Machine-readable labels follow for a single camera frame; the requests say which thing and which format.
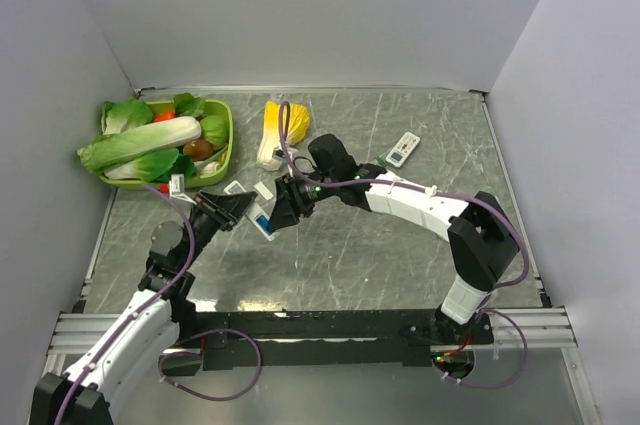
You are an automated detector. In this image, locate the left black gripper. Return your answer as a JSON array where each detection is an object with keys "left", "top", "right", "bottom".
[{"left": 179, "top": 189, "right": 256, "bottom": 269}]

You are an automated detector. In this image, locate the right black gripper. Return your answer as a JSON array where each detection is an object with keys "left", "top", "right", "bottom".
[{"left": 267, "top": 170, "right": 339, "bottom": 231}]

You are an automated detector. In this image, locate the grey white remote control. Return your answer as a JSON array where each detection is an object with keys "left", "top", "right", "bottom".
[{"left": 245, "top": 203, "right": 277, "bottom": 241}]

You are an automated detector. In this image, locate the blue AAA battery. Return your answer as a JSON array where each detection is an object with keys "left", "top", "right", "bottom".
[{"left": 256, "top": 215, "right": 271, "bottom": 235}]

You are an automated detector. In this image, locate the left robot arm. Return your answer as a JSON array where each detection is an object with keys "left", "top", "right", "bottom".
[{"left": 29, "top": 192, "right": 257, "bottom": 424}]

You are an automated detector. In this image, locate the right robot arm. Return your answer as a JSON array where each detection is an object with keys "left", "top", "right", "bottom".
[{"left": 268, "top": 134, "right": 527, "bottom": 344}]

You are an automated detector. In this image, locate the small white remote control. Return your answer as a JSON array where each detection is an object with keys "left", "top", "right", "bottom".
[{"left": 224, "top": 180, "right": 247, "bottom": 195}]

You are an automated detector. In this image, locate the white remote with screen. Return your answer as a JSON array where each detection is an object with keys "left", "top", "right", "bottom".
[{"left": 385, "top": 132, "right": 420, "bottom": 168}]

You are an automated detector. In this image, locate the brown mushroom toy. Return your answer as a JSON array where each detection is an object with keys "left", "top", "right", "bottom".
[{"left": 182, "top": 139, "right": 214, "bottom": 162}]

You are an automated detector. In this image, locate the bok choy toy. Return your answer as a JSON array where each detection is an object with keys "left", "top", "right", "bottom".
[{"left": 103, "top": 148, "right": 196, "bottom": 183}]

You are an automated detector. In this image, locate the yellow cabbage toy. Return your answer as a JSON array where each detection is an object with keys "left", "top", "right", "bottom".
[{"left": 257, "top": 101, "right": 311, "bottom": 172}]

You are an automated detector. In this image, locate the round green lettuce toy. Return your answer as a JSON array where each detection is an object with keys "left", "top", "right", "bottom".
[{"left": 200, "top": 115, "right": 230, "bottom": 149}]

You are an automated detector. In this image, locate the red tomato toy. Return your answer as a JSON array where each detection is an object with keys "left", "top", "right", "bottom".
[{"left": 153, "top": 111, "right": 176, "bottom": 123}]

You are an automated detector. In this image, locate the green plastic basket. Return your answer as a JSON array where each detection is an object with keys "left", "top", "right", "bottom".
[{"left": 100, "top": 93, "right": 234, "bottom": 190}]

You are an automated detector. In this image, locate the long napa cabbage toy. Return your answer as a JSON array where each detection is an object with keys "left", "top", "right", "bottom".
[{"left": 77, "top": 117, "right": 201, "bottom": 174}]

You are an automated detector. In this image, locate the green leaf toy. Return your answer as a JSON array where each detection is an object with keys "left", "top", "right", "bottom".
[{"left": 101, "top": 97, "right": 153, "bottom": 135}]

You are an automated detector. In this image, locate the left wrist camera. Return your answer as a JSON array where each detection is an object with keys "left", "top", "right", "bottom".
[{"left": 158, "top": 174, "right": 195, "bottom": 204}]

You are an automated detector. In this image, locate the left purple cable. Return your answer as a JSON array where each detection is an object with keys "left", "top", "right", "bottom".
[{"left": 52, "top": 183, "right": 197, "bottom": 425}]

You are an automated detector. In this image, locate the purple cable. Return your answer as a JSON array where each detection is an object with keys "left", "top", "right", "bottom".
[
  {"left": 277, "top": 100, "right": 530, "bottom": 291},
  {"left": 52, "top": 183, "right": 197, "bottom": 425}
]

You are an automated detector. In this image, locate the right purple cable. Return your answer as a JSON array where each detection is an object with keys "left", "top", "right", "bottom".
[{"left": 277, "top": 100, "right": 530, "bottom": 291}]

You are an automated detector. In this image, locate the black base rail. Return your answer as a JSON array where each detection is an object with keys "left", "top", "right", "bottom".
[{"left": 168, "top": 309, "right": 494, "bottom": 371}]

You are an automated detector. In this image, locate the aluminium frame rail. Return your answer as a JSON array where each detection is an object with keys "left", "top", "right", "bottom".
[{"left": 47, "top": 308, "right": 577, "bottom": 355}]

